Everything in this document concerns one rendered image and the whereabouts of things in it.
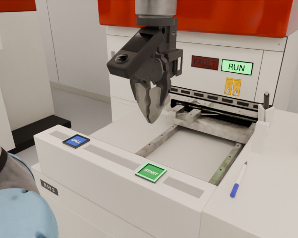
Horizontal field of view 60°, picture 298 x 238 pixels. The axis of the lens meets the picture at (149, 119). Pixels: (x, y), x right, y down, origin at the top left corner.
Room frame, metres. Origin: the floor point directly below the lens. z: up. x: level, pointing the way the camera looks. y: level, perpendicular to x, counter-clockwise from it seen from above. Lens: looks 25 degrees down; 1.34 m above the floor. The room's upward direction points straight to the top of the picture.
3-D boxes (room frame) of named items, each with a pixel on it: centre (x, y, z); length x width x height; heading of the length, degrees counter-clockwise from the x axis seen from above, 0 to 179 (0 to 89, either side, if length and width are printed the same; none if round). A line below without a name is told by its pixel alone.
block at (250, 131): (0.84, -0.39, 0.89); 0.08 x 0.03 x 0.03; 146
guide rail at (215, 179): (0.70, -0.25, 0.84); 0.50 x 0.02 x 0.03; 146
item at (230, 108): (1.01, -0.27, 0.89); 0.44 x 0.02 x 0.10; 56
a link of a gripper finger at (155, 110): (0.50, -0.03, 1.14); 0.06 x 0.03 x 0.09; 146
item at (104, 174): (0.57, 0.10, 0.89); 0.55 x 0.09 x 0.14; 56
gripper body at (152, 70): (0.52, -0.02, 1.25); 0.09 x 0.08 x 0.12; 146
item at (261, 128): (0.60, -0.30, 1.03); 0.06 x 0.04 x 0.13; 146
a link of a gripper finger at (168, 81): (0.48, -0.02, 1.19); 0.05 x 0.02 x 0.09; 56
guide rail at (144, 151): (0.85, -0.03, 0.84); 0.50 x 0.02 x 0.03; 146
